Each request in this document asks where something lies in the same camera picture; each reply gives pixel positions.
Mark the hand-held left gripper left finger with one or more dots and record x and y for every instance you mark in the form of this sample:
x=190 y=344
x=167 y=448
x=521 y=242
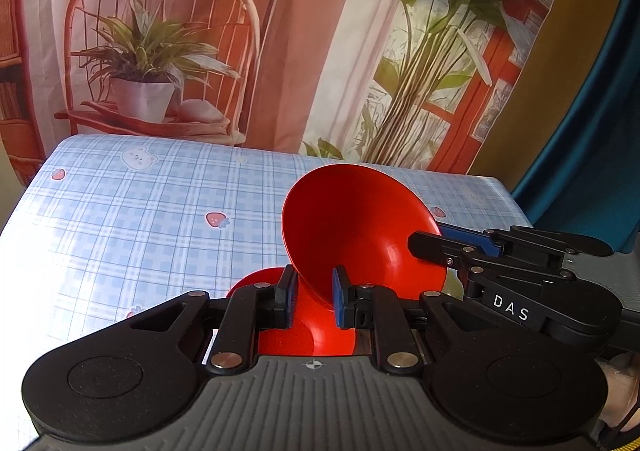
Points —
x=292 y=303

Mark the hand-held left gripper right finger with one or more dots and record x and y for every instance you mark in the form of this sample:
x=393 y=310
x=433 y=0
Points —
x=340 y=298

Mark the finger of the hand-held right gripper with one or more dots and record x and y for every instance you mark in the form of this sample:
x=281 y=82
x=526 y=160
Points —
x=430 y=246
x=470 y=237

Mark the red plastic bowl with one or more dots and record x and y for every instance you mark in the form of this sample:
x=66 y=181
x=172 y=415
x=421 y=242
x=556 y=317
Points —
x=360 y=226
x=255 y=278

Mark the person's right hand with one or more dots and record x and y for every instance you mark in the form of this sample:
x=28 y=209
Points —
x=622 y=393

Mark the green plastic bowl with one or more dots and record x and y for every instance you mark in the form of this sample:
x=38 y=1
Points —
x=454 y=288

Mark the blue curtain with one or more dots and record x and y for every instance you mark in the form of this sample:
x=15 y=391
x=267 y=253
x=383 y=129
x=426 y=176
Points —
x=590 y=156

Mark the blue checked tablecloth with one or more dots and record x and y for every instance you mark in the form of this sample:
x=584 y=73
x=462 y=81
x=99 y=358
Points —
x=150 y=221

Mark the printed room scene backdrop cloth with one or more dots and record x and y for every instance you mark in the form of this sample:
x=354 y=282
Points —
x=310 y=56

